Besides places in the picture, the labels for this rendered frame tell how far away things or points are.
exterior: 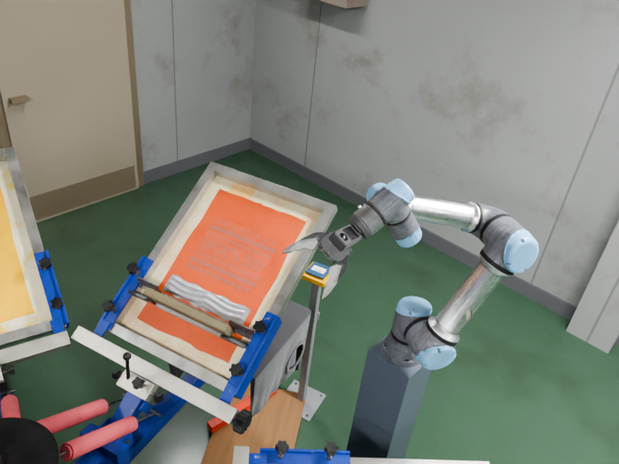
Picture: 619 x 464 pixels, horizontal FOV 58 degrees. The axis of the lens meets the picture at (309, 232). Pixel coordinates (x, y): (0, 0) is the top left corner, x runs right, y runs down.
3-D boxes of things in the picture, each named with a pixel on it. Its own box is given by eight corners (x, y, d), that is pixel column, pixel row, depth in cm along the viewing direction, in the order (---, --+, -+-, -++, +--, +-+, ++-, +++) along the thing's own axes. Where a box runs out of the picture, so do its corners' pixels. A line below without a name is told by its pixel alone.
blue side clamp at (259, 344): (270, 317, 201) (265, 309, 195) (282, 321, 200) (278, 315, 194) (228, 393, 191) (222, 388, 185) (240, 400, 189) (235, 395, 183)
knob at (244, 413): (240, 407, 184) (234, 402, 178) (255, 414, 182) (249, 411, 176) (228, 428, 181) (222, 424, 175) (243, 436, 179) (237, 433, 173)
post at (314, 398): (294, 379, 341) (309, 252, 289) (326, 395, 334) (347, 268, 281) (275, 404, 324) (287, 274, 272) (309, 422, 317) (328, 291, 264)
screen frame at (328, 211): (214, 166, 236) (211, 160, 233) (337, 210, 216) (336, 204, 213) (106, 330, 208) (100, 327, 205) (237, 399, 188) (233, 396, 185)
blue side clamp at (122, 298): (149, 262, 221) (142, 254, 215) (159, 267, 219) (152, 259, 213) (106, 330, 210) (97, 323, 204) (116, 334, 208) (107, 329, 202)
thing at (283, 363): (287, 360, 275) (294, 305, 255) (303, 367, 272) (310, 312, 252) (234, 427, 240) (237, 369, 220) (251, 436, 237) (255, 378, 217)
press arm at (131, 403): (144, 377, 193) (137, 374, 189) (157, 385, 191) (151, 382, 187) (115, 425, 187) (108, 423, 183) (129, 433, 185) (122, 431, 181)
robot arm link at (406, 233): (410, 216, 159) (396, 191, 152) (429, 239, 150) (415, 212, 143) (387, 232, 159) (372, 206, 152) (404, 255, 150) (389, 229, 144)
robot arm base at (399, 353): (431, 353, 203) (437, 332, 197) (407, 374, 193) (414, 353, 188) (397, 330, 211) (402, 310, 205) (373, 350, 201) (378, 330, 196)
